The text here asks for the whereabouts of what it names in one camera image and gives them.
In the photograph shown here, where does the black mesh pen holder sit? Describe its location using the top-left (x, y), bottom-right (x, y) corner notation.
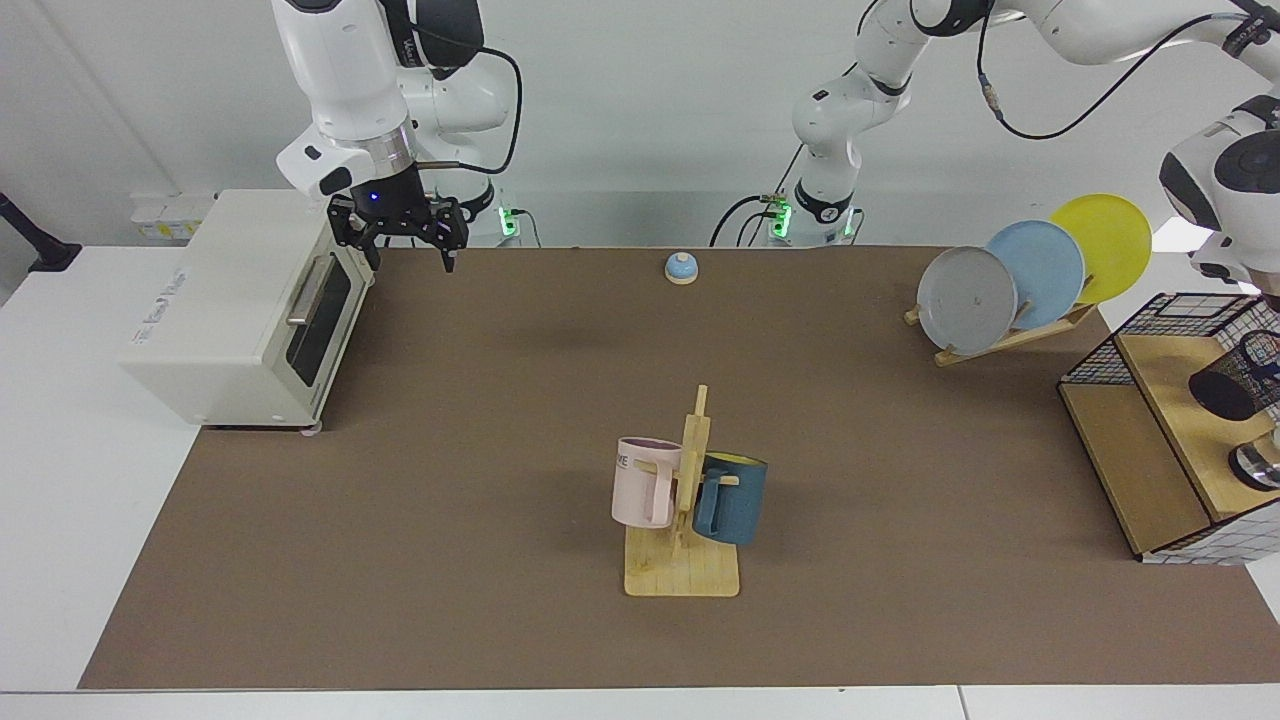
top-left (1187, 328), bottom-right (1280, 421)

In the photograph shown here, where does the pale toaster oven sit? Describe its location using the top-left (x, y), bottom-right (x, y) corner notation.
top-left (118, 188), bottom-right (379, 436)

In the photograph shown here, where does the pink cup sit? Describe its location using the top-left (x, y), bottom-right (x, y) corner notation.
top-left (611, 437), bottom-right (684, 530)

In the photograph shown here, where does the brown table cloth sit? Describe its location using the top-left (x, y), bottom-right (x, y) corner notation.
top-left (78, 246), bottom-right (1280, 691)

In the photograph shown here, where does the dark teal cup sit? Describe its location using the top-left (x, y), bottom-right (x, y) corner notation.
top-left (691, 452), bottom-right (769, 546)

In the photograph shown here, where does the wooden cup stand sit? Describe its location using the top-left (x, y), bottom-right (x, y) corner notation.
top-left (624, 385), bottom-right (742, 599)

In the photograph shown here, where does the grey plate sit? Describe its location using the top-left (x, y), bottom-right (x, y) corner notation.
top-left (916, 246), bottom-right (1019, 356)

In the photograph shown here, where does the wooden plate rack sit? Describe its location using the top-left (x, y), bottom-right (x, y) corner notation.
top-left (904, 300), bottom-right (1099, 368)

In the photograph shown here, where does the light blue plate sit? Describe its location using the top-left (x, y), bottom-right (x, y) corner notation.
top-left (985, 220), bottom-right (1087, 331)

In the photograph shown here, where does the yellow plate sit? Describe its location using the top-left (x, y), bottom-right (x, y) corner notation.
top-left (1048, 193), bottom-right (1153, 306)

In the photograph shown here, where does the silver round lid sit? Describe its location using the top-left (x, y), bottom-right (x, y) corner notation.
top-left (1229, 425), bottom-right (1280, 491)

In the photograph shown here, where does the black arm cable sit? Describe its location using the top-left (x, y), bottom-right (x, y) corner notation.
top-left (400, 0), bottom-right (524, 179)
top-left (975, 0), bottom-right (1263, 141)

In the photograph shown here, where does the white wall socket strip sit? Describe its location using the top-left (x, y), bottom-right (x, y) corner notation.
top-left (130, 193), bottom-right (219, 243)

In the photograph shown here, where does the black base cable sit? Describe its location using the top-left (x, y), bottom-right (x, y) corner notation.
top-left (710, 158), bottom-right (806, 248)

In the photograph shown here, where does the wire basket with wooden floor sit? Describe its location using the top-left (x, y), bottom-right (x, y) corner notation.
top-left (1058, 292), bottom-right (1280, 567)

